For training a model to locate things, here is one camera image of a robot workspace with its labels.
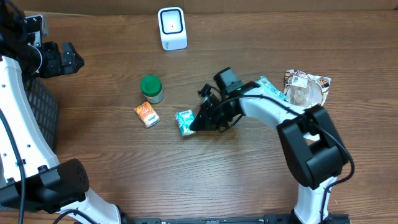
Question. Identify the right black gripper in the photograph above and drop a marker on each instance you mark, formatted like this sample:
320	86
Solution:
211	121

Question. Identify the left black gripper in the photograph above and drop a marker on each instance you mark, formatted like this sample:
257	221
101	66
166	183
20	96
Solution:
57	66

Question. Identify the green white small box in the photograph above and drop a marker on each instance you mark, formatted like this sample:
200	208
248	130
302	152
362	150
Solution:
184	120

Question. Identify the orange snack packet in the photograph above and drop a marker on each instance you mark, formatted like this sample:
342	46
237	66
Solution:
147	114

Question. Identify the green lidded jar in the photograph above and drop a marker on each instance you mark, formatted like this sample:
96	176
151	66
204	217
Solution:
152	89

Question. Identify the teal packet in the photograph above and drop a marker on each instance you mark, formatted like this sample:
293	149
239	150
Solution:
271	89

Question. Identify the beige plastic pouch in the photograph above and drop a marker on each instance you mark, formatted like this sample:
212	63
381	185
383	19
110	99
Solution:
304	89

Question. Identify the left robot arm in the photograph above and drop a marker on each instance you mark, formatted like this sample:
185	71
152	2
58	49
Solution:
32	177

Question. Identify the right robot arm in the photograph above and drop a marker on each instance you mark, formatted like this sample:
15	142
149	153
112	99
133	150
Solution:
313	150

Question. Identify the white barcode scanner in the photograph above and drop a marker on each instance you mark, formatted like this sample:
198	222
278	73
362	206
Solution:
172	28

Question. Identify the grey plastic mesh basket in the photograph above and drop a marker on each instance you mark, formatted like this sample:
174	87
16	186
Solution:
45	109

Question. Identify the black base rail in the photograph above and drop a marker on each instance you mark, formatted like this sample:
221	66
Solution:
217	221

